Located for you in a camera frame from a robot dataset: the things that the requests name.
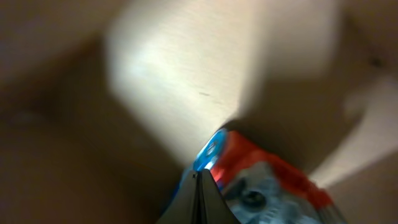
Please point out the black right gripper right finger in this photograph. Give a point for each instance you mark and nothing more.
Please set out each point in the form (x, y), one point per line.
(212, 206)

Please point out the white cardboard box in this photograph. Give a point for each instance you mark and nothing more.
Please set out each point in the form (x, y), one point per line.
(104, 103)

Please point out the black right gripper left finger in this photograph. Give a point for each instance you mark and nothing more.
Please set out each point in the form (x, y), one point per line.
(183, 208)

